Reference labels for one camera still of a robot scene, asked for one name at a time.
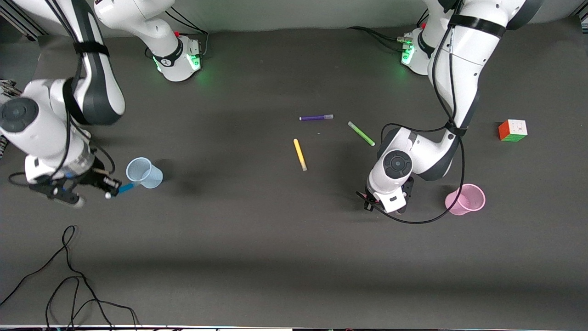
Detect black left arm base cables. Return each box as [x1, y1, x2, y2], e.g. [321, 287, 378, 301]
[348, 8, 430, 52]

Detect thin black loose cable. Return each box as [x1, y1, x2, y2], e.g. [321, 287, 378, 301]
[0, 225, 138, 330]

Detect aluminium frame rail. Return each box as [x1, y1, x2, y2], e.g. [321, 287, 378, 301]
[0, 4, 46, 41]

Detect colourful puzzle cube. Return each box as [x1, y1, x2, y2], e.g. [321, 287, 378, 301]
[498, 119, 528, 143]

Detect translucent blue plastic cup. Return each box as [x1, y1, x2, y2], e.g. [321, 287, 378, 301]
[126, 157, 164, 189]

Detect green marker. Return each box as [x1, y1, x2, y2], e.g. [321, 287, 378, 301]
[347, 121, 376, 147]

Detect blue marker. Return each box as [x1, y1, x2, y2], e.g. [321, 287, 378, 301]
[105, 183, 136, 199]

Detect yellow marker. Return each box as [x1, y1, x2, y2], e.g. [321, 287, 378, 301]
[293, 138, 308, 172]

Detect black arm base cables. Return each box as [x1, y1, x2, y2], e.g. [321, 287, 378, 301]
[348, 8, 430, 52]
[146, 8, 210, 59]

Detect black right arm base cables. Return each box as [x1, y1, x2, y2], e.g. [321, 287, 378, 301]
[146, 8, 210, 59]

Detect translucent pink plastic cup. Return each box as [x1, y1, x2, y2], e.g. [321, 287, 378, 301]
[444, 183, 486, 216]

